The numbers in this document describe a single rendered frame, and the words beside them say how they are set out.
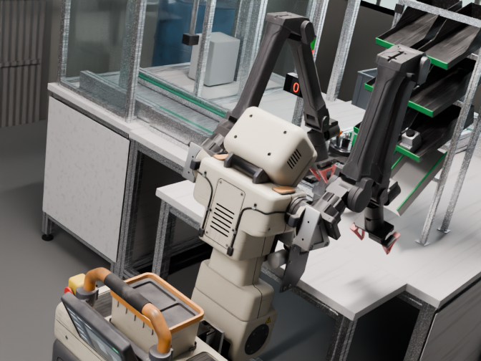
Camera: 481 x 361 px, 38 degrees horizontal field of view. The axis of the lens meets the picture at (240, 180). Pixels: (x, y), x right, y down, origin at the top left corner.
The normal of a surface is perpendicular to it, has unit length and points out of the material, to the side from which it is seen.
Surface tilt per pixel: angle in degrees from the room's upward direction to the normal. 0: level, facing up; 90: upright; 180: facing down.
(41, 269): 0
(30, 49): 90
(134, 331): 92
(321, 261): 0
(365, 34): 90
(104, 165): 90
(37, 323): 0
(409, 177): 45
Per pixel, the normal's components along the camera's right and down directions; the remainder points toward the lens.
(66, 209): -0.66, 0.21
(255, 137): -0.39, -0.46
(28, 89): 0.71, 0.40
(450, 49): -0.18, -0.75
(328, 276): 0.17, -0.90
